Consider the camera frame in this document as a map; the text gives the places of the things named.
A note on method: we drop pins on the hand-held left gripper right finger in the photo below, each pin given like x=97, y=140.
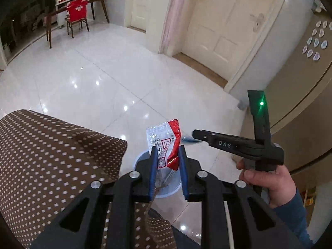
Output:
x=183, y=171

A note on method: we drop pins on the grey door stopper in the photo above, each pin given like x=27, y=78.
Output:
x=241, y=105

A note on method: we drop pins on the brown dotted cloth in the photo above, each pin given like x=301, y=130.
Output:
x=51, y=147

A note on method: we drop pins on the cream double door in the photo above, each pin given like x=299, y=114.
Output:
x=220, y=31

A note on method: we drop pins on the red white snack packet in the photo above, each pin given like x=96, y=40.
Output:
x=166, y=140

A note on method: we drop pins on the pink curtain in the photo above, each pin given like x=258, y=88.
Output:
x=173, y=18

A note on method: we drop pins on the person's right forearm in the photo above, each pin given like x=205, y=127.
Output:
x=293, y=217

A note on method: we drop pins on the light blue waste bin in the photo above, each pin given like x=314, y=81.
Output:
x=171, y=184

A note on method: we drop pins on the white narrow door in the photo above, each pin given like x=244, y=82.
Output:
x=140, y=7

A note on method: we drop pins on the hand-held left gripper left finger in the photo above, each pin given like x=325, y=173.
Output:
x=153, y=171

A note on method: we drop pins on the person's right hand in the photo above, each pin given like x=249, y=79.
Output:
x=277, y=184

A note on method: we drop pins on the dark wooden table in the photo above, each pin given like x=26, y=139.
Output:
x=55, y=11

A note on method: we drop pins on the group of oval wall stickers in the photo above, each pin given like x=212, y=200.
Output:
x=316, y=42

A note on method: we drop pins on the chair with red cover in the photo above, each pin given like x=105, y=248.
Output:
x=76, y=7

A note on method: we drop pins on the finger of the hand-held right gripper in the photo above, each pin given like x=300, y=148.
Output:
x=223, y=143

